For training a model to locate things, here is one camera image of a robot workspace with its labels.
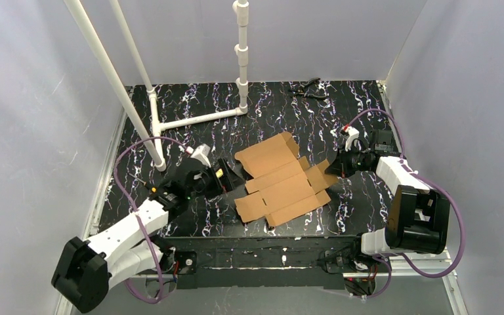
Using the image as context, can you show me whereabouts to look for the brown cardboard paper box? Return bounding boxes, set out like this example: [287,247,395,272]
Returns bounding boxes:
[234,131,339,227]

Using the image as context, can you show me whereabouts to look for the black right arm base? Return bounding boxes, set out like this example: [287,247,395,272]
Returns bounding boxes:
[314,243,390,298]

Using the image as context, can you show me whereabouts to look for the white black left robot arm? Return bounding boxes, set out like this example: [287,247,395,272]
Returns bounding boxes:
[51,158,245,313]

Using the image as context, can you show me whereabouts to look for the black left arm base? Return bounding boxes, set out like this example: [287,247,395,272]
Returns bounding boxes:
[159,249,198,276]

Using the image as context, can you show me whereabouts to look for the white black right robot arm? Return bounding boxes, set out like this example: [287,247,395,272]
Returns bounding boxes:
[325,126,450,256]

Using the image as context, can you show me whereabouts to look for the yellow black screwdriver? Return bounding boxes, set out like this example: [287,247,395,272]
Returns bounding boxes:
[129,173,157,193]

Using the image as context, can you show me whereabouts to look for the black pliers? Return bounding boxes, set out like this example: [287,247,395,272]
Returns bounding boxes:
[288,77,328,100]

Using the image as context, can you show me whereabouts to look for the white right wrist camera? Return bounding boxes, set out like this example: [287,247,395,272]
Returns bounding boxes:
[340,125,360,152]

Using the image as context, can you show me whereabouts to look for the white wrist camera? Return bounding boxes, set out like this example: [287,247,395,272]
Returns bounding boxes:
[340,125,360,152]
[185,144,211,167]

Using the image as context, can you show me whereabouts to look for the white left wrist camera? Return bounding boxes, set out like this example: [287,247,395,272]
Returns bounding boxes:
[185,144,211,167]

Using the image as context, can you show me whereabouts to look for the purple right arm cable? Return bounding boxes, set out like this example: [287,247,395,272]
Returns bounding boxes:
[346,108,467,301]

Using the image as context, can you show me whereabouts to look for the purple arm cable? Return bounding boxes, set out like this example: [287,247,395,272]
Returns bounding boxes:
[346,108,467,301]
[112,136,192,305]

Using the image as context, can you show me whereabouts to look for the white PVC pipe frame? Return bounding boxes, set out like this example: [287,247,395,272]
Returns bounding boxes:
[65,1,250,171]

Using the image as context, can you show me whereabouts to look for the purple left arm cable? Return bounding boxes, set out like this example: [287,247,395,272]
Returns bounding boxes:
[112,136,192,305]

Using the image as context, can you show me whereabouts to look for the aluminium rail frame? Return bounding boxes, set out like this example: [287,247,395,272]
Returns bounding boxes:
[54,108,129,315]

